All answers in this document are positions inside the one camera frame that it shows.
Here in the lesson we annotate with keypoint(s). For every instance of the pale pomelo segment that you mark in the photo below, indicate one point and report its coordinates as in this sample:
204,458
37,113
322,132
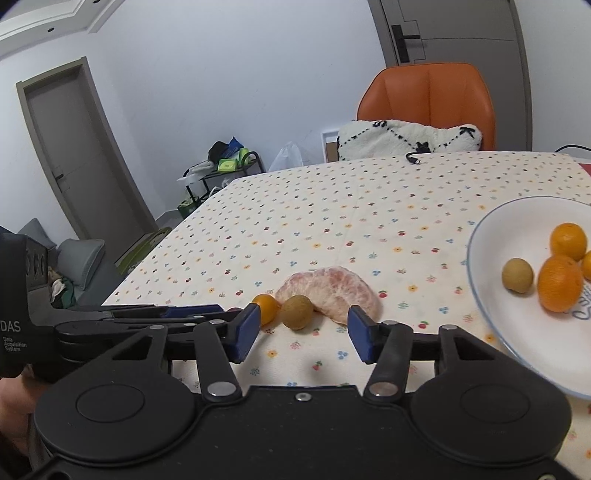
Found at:
332,288

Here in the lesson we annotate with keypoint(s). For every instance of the red table mat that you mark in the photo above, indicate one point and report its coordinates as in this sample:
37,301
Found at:
586,169

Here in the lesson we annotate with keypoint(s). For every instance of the white cushion with black pattern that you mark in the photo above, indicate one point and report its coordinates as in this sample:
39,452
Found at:
369,138

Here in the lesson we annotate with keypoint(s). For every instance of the green floor bag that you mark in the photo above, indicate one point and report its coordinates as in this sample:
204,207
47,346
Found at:
143,247

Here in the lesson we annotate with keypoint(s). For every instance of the black item on rack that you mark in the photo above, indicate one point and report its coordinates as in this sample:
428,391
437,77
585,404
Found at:
217,150

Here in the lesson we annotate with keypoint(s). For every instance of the floral white tablecloth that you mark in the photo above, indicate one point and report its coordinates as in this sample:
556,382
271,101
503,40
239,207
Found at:
346,207

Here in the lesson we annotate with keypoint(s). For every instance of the white item on rack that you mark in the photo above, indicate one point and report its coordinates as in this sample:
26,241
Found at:
198,167

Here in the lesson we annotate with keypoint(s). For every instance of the person's left hand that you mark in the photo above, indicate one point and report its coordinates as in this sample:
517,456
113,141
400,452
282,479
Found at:
11,401

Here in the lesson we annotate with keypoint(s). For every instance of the grey door with lock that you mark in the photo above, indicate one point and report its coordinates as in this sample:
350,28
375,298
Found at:
461,27

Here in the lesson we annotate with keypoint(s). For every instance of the small orange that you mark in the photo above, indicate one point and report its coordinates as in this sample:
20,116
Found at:
587,265
267,308

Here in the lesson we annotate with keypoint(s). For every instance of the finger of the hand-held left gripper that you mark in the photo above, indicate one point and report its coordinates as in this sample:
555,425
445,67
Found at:
184,323
191,310

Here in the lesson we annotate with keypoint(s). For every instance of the white framed board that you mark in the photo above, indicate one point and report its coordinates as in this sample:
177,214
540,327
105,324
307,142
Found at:
330,143

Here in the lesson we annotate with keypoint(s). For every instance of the grey sofa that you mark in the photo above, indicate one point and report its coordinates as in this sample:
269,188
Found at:
78,263

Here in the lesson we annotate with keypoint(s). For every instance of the blue bag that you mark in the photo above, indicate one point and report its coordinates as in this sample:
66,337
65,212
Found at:
235,144

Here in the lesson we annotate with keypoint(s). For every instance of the brown longan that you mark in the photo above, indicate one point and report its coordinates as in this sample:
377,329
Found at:
298,313
517,275

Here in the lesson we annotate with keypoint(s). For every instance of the white plastic bag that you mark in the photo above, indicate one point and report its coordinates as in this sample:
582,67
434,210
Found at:
286,157

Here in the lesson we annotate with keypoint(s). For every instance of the orange chair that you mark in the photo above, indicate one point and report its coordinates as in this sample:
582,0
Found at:
425,92

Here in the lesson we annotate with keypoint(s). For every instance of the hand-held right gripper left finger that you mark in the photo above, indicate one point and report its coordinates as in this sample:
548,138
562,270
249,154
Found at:
244,332

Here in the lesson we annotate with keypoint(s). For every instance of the plain grey door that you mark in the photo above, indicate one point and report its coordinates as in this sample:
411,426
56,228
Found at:
78,152

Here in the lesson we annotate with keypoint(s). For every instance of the white plate with blue rim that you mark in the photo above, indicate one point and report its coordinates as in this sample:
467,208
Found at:
498,240

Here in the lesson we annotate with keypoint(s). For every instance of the green packets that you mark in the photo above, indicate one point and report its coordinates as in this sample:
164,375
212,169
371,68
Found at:
231,162

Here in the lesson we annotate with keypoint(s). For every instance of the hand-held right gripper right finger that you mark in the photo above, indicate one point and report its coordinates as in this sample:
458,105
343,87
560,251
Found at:
362,334

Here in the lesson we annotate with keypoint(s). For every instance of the black metal rack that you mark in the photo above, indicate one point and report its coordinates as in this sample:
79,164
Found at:
205,180

